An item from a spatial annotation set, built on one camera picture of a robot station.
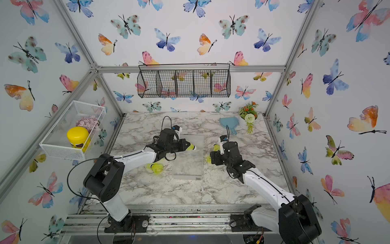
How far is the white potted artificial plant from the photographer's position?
1006 mm

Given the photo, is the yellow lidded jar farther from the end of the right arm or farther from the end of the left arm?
the end of the right arm

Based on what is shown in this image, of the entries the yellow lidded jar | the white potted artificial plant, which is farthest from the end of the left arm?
the white potted artificial plant

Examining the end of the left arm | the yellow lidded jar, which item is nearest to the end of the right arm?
the end of the left arm
